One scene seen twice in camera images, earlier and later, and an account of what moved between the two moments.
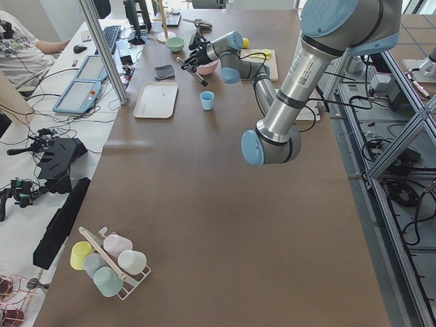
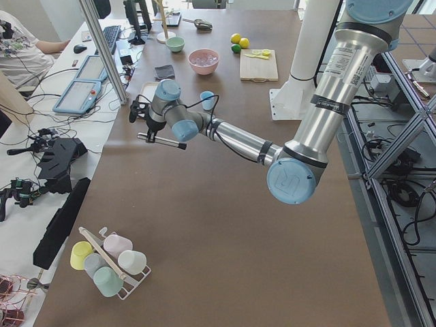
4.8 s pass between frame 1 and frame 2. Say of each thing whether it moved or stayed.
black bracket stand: stayed
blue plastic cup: stayed
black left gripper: moved
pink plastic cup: stayed
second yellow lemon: stayed
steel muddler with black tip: moved
